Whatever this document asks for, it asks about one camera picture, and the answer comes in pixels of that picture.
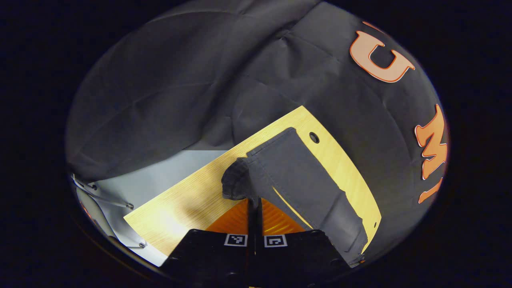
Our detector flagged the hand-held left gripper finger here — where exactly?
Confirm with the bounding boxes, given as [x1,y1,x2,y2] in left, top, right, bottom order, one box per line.
[256,198,352,288]
[159,198,256,288]

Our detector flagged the black backdrop cloth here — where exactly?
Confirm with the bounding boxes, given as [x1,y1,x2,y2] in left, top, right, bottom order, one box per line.
[66,0,450,256]

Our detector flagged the dark denim jeans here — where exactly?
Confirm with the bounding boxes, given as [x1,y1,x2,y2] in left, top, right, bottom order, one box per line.
[221,127,368,267]

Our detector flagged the white table frame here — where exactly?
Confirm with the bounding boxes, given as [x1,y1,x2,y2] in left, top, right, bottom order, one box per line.
[72,173,168,267]

